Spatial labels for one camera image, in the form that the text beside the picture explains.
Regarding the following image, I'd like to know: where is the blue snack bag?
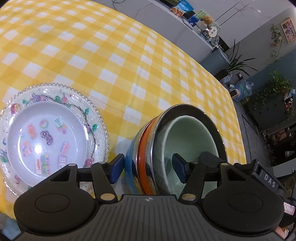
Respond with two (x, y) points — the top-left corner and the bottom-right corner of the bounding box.
(178, 0), (195, 12)

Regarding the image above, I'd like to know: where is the orange snack bag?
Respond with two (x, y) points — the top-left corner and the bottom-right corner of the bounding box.
(170, 7), (185, 18)

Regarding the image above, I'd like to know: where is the blue grey cloth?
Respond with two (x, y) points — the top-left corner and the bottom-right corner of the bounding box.
(0, 212), (22, 241)

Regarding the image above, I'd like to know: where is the hanging vine plant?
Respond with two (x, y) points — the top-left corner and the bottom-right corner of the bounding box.
(270, 24), (285, 62)

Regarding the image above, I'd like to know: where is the yellow checked tablecloth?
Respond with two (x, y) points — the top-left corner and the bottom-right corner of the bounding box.
(0, 0), (247, 241)

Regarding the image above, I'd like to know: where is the blue steel bowl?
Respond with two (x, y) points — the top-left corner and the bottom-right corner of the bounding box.
(125, 119), (148, 195)

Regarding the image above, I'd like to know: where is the pink white device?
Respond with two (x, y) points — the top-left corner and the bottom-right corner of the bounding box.
(229, 89), (241, 102)

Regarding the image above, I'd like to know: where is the white floral plate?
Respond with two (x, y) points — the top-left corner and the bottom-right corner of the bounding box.
(2, 90), (102, 186)

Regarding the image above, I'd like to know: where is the small white sticker plate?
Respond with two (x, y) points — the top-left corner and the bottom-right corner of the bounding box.
(7, 101), (89, 187)

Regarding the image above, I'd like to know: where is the long white cabinet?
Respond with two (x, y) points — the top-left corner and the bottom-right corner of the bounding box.
(92, 0), (232, 63)

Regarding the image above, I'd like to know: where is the clear glass beaded plate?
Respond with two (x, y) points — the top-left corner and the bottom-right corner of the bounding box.
(0, 83), (110, 197)

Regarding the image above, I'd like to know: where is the long-leaf potted plant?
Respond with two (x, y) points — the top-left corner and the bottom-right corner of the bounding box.
(221, 39), (258, 80)

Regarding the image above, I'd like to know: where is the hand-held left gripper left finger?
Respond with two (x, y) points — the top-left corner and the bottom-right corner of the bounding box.
(50, 153), (126, 202)

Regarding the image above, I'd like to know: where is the leafy green potted plant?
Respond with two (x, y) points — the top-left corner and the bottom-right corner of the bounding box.
(252, 71), (295, 118)

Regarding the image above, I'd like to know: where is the wooden framed picture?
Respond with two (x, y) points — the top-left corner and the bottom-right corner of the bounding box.
(280, 17), (296, 44)

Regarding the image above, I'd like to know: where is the green ceramic bowl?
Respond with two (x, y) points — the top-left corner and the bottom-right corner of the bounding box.
(154, 116), (219, 195)

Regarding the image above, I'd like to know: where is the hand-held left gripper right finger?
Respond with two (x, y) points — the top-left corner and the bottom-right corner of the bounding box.
(171, 152), (252, 202)

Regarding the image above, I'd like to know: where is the blue water bottle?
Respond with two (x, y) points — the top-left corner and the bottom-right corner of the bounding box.
(235, 81), (254, 103)

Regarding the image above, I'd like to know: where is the dark cabinet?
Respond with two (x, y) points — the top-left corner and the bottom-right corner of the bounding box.
(247, 93), (296, 132)

